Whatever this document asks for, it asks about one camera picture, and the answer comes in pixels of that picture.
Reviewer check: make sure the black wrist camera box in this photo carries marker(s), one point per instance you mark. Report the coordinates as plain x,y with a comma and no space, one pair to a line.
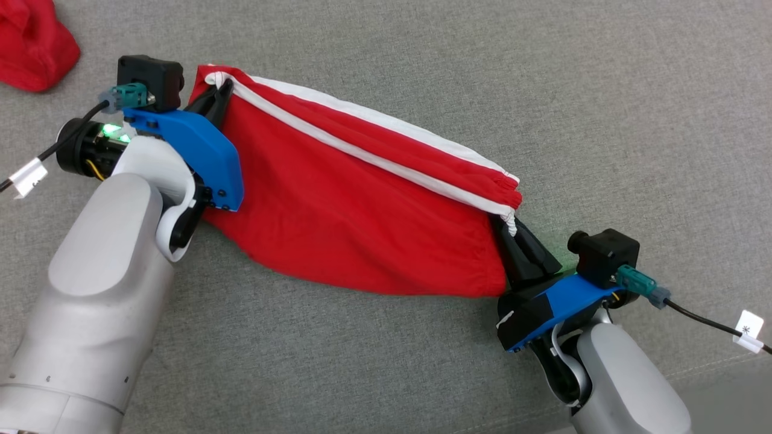
606,256
151,78

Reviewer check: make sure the red Bulls basketball jersey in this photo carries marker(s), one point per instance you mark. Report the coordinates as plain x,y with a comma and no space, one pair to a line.
30,48

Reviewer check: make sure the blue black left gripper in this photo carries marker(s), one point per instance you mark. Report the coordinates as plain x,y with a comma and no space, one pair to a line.
205,150

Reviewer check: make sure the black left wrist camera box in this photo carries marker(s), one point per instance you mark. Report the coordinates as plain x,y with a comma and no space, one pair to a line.
151,78

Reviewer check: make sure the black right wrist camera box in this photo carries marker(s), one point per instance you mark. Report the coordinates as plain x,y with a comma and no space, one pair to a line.
606,256

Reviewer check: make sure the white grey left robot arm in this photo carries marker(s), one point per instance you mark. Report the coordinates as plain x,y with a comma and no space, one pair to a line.
102,283

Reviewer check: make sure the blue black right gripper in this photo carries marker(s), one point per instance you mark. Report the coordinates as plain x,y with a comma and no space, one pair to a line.
555,304

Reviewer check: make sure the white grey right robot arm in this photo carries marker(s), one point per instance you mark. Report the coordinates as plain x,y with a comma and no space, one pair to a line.
627,386

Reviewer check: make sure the red shorts with white stripes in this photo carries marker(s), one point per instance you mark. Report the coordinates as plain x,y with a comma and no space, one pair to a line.
350,217

